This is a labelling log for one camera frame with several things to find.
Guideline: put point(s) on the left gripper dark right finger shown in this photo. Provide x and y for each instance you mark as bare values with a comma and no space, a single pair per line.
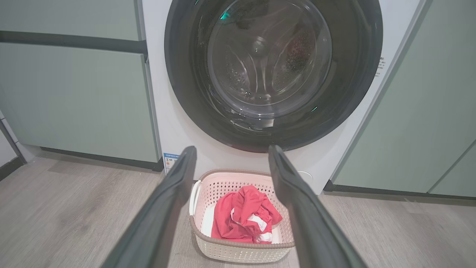
308,230

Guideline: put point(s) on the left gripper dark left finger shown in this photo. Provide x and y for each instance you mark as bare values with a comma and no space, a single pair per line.
156,227

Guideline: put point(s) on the red and white garment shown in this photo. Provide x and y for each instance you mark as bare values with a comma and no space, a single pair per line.
238,216

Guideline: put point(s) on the black round washing machine door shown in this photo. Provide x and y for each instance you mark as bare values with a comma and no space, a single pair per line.
178,56

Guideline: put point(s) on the cream perforated laundry basket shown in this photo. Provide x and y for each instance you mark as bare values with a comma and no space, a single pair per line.
223,186

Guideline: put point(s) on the white front-load washing machine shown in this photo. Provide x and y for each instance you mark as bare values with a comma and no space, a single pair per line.
178,123

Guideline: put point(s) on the pale green cabinet door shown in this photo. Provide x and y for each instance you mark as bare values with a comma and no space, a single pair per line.
74,100
461,178

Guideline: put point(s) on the oval white filter cover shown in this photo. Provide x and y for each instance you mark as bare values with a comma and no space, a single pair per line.
305,175

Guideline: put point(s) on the blue energy label sticker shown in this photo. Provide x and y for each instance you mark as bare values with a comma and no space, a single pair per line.
170,162

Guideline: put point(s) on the dark cabinet plinth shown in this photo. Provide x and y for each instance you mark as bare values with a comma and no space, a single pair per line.
372,191
111,160

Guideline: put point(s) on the large pale green cabinet panel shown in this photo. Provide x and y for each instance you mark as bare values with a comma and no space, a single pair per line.
420,111

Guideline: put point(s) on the pale green cabinet drawer front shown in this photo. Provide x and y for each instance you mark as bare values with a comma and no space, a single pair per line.
67,16

